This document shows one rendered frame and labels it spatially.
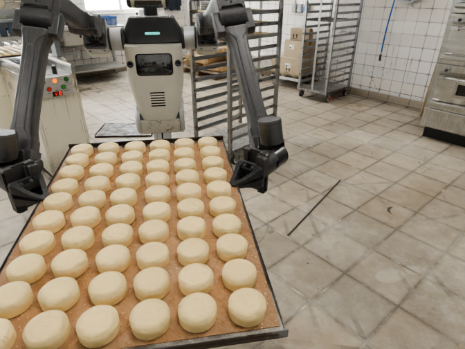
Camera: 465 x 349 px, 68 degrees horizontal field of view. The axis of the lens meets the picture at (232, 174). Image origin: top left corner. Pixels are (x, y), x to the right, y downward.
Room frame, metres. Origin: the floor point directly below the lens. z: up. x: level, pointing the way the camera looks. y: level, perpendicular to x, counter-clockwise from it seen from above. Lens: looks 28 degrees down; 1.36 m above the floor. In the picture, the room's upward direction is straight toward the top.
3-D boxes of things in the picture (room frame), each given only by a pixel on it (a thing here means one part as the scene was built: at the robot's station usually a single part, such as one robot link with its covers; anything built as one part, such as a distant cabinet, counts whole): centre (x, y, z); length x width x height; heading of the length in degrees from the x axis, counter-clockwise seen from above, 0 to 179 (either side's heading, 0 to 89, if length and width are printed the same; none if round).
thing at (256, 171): (0.67, -0.03, 0.99); 0.09 x 0.07 x 0.07; 144
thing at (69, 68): (3.29, 1.85, 0.87); 2.01 x 0.03 x 0.07; 44
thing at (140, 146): (0.79, 0.24, 1.02); 0.05 x 0.05 x 0.02
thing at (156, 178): (0.64, 0.16, 1.01); 0.05 x 0.05 x 0.02
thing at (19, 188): (0.60, 0.41, 0.99); 0.09 x 0.07 x 0.07; 54
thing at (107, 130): (3.62, 1.18, 0.01); 0.60 x 0.40 x 0.03; 92
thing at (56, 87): (2.48, 1.28, 0.77); 0.24 x 0.04 x 0.14; 134
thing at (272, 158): (0.73, -0.07, 1.00); 0.07 x 0.07 x 0.10; 54
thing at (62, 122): (2.74, 1.53, 0.45); 0.70 x 0.34 x 0.90; 44
